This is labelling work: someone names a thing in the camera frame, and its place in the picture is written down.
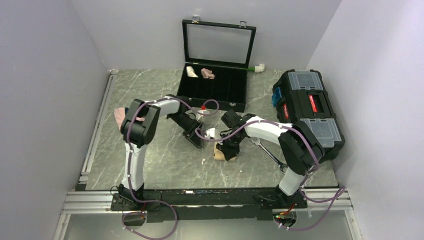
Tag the rolled pink underwear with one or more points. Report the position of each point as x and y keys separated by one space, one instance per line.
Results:
x=207 y=74

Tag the steel combination wrench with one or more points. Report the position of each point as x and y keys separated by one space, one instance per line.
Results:
x=257 y=142

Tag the green white pipe fitting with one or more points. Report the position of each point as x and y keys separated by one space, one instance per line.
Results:
x=256 y=69

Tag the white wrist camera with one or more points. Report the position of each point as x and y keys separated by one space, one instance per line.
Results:
x=201 y=113
x=211 y=134

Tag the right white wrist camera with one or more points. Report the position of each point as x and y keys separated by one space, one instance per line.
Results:
x=211 y=134

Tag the beige underwear navy trim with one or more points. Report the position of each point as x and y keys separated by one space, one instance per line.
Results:
x=224 y=153

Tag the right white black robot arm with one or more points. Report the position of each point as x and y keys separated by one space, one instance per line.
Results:
x=301 y=149

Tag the pink underwear navy trim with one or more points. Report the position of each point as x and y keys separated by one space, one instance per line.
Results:
x=119 y=115

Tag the aluminium frame rail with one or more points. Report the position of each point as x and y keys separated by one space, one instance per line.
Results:
x=78 y=200

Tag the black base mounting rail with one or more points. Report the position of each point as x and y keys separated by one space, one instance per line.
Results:
x=259 y=203

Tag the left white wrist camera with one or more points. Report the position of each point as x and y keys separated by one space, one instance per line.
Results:
x=201 y=113

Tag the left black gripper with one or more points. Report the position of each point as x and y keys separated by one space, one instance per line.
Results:
x=190 y=135

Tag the black compartment storage box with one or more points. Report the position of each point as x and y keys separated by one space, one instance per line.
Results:
x=226 y=50

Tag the rolled white underwear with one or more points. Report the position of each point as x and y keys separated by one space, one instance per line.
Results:
x=190 y=72

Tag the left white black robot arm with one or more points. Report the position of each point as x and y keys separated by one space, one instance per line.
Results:
x=139 y=128

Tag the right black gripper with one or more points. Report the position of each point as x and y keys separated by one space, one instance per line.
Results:
x=229 y=152

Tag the black plastic toolbox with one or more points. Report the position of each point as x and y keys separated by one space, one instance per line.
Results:
x=300 y=95

